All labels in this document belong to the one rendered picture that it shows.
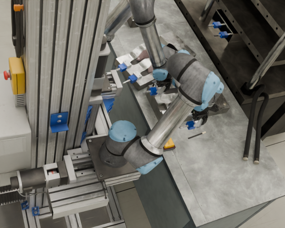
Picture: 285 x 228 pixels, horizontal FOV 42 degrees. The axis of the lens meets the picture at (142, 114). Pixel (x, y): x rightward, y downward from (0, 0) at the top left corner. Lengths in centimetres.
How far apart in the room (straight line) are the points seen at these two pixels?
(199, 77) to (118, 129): 43
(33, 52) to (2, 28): 252
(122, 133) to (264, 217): 192
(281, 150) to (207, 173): 159
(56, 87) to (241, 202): 127
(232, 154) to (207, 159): 18
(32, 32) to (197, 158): 133
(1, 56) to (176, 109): 233
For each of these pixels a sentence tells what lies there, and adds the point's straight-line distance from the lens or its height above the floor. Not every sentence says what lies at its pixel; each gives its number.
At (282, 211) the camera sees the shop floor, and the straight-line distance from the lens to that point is 338.
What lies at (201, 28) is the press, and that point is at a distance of 305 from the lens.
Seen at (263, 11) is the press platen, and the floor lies 127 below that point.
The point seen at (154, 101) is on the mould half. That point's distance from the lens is 227.
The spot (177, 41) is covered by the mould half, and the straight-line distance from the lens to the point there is 264.
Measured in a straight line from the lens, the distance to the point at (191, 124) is 216.
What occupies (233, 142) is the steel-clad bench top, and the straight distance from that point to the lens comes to 240.
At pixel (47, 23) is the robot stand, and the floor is 178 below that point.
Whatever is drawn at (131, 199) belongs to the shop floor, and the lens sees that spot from 287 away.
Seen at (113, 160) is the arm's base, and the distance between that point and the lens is 173.
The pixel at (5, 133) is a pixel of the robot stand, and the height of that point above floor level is 123.
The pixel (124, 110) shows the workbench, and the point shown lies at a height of 45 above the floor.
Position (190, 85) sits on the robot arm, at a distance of 145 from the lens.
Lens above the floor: 259
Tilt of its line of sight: 52 degrees down
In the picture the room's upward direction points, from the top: 23 degrees clockwise
